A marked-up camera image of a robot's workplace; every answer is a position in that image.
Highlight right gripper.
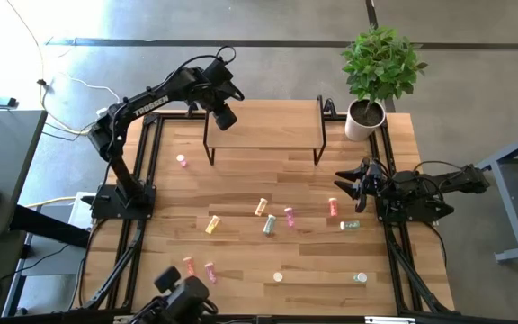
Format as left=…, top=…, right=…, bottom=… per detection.
left=333, top=157, right=390, bottom=213

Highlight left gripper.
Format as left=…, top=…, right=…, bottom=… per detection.
left=203, top=76, right=246, bottom=132

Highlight wooden shelf black metal legs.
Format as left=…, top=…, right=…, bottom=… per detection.
left=202, top=94, right=328, bottom=167

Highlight white plant pot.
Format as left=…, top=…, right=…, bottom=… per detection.
left=344, top=98, right=387, bottom=143

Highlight green leafy plant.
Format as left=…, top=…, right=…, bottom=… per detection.
left=340, top=25, right=429, bottom=109

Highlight white box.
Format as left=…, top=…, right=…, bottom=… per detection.
left=67, top=191, right=96, bottom=230

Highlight black desk beam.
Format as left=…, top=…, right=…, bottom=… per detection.
left=10, top=204, right=90, bottom=249

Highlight grey desk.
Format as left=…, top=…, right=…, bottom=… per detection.
left=0, top=109, right=48, bottom=238

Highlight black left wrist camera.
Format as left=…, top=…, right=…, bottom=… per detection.
left=203, top=58, right=236, bottom=85

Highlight black aluminium table frame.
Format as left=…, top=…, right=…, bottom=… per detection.
left=72, top=110, right=462, bottom=324

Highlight white cable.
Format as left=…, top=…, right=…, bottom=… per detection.
left=54, top=71, right=121, bottom=104

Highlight silver metal bracket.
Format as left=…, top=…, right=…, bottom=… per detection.
left=364, top=316, right=416, bottom=324

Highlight blue grey table frame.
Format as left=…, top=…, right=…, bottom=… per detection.
left=474, top=125, right=518, bottom=264

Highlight long yellow cable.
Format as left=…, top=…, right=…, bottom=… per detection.
left=5, top=0, right=96, bottom=136

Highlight short yellow cable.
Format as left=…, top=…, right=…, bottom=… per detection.
left=24, top=195, right=76, bottom=209

